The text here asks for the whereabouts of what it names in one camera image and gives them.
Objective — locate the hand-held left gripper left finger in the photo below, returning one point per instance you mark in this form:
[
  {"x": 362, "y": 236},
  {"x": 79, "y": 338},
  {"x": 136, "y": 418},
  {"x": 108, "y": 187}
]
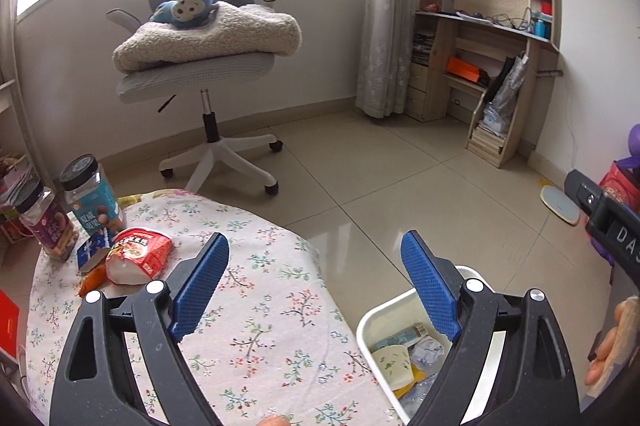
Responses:
[{"x": 200, "y": 291}]

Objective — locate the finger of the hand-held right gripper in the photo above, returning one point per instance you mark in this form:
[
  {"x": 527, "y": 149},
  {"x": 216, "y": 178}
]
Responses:
[{"x": 582, "y": 191}]

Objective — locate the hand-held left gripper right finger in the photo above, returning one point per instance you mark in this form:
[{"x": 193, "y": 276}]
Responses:
[{"x": 431, "y": 291}]

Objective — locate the blue milk carton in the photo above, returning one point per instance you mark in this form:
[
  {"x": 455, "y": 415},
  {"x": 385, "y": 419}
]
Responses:
[{"x": 405, "y": 335}]

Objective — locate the white plastic bin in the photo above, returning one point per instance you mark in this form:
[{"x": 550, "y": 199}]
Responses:
[{"x": 380, "y": 321}]

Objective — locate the white paper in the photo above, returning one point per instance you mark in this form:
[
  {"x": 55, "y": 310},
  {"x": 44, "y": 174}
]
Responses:
[{"x": 430, "y": 351}]

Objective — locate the white paper cup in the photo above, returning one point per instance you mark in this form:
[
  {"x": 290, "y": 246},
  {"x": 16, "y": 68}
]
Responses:
[{"x": 392, "y": 363}]

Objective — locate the crushed clear plastic bottle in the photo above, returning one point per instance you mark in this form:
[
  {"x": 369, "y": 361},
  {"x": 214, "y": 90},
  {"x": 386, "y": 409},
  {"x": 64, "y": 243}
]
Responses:
[{"x": 417, "y": 393}]

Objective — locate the person's right hand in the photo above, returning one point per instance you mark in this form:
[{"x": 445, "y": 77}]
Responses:
[{"x": 602, "y": 356}]

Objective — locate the oval bathroom scale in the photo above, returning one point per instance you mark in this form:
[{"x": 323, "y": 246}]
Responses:
[{"x": 560, "y": 205}]

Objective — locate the red patterned box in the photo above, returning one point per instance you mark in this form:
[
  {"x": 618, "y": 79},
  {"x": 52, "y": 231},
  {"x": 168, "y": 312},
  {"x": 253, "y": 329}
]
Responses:
[{"x": 622, "y": 188}]

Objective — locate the red and white snack bag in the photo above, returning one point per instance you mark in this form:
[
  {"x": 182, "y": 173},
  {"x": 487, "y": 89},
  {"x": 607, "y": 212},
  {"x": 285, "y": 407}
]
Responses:
[{"x": 140, "y": 256}]

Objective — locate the floral tablecloth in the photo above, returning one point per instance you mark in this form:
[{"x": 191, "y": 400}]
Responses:
[{"x": 280, "y": 321}]

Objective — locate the stack of books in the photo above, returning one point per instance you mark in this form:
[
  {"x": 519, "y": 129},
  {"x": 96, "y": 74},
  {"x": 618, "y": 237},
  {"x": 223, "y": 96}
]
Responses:
[{"x": 487, "y": 139}]

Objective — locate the orange carrot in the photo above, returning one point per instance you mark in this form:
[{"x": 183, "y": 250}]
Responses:
[{"x": 92, "y": 281}]

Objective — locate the small blue packet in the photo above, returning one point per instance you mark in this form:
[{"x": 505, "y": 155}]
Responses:
[{"x": 92, "y": 251}]

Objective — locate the silver folded bag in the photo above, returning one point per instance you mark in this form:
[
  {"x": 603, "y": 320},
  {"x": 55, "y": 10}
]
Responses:
[{"x": 505, "y": 100}]

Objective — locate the snack jar with blue label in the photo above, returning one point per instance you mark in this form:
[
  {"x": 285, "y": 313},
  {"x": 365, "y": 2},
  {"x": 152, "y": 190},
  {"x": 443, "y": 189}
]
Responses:
[{"x": 92, "y": 201}]

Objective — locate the snack jar with maroon label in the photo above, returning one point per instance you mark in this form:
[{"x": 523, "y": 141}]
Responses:
[{"x": 50, "y": 226}]

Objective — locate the orange box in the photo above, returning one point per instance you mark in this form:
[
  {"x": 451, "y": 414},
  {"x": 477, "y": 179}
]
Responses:
[{"x": 462, "y": 69}]

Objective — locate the red gift box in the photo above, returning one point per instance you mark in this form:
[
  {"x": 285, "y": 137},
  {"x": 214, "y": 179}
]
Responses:
[{"x": 7, "y": 321}]

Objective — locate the wooden desk with shelves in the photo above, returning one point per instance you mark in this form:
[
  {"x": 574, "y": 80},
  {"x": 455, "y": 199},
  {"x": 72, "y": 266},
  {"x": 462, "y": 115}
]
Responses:
[{"x": 465, "y": 30}]

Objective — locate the tote bag with papers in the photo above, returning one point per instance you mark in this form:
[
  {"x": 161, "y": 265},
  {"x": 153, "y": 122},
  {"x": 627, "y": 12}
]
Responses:
[{"x": 17, "y": 196}]

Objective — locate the grey office chair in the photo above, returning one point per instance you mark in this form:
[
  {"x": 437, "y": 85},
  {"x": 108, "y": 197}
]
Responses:
[{"x": 200, "y": 68}]

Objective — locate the beige fleece blanket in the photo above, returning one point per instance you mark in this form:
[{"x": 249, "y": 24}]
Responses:
[{"x": 215, "y": 38}]

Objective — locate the grey curtain beside desk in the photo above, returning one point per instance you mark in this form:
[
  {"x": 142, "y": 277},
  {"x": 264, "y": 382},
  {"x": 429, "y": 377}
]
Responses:
[{"x": 390, "y": 15}]

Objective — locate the white bookshelf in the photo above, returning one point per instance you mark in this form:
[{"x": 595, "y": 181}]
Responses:
[{"x": 6, "y": 98}]

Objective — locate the blue monkey plush toy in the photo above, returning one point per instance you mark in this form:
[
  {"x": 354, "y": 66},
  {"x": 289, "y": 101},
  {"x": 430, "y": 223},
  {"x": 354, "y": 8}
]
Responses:
[{"x": 187, "y": 5}]

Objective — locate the grey curtain beside bookshelf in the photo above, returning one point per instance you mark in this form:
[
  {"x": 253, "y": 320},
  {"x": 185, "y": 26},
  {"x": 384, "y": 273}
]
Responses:
[{"x": 9, "y": 20}]

